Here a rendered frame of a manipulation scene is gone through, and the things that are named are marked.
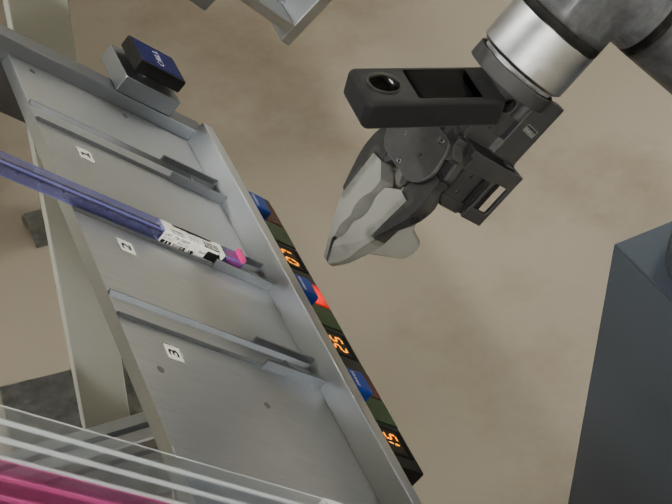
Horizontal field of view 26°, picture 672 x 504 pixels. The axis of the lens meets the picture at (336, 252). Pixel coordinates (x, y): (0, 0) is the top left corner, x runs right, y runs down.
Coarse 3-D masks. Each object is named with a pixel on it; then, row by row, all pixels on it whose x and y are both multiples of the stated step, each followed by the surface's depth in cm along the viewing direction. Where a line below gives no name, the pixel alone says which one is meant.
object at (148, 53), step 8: (136, 40) 123; (144, 48) 123; (152, 48) 125; (144, 56) 122; (152, 56) 123; (160, 56) 124; (168, 56) 126; (160, 64) 123; (168, 64) 124; (176, 72) 124
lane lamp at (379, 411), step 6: (366, 402) 113; (372, 402) 114; (378, 402) 114; (372, 408) 113; (378, 408) 113; (384, 408) 114; (372, 414) 112; (378, 414) 112; (384, 414) 113; (378, 420) 112; (384, 420) 112; (390, 420) 113; (396, 426) 113
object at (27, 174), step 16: (0, 160) 97; (16, 160) 98; (16, 176) 98; (32, 176) 98; (48, 176) 100; (48, 192) 100; (64, 192) 100; (80, 192) 101; (96, 192) 103; (96, 208) 102; (112, 208) 103; (128, 208) 105; (128, 224) 104; (144, 224) 105; (160, 224) 106
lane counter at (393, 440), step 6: (384, 432) 111; (390, 432) 112; (396, 432) 112; (390, 438) 111; (396, 438) 111; (390, 444) 110; (396, 444) 111; (402, 444) 111; (396, 450) 110; (402, 450) 110; (408, 450) 111; (402, 456) 110; (408, 456) 110
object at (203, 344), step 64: (64, 128) 110; (128, 128) 120; (128, 192) 110; (192, 192) 119; (128, 256) 101; (192, 256) 108; (128, 320) 94; (192, 320) 100; (256, 320) 108; (192, 384) 93; (256, 384) 100; (320, 384) 106; (192, 448) 87; (256, 448) 93; (320, 448) 99
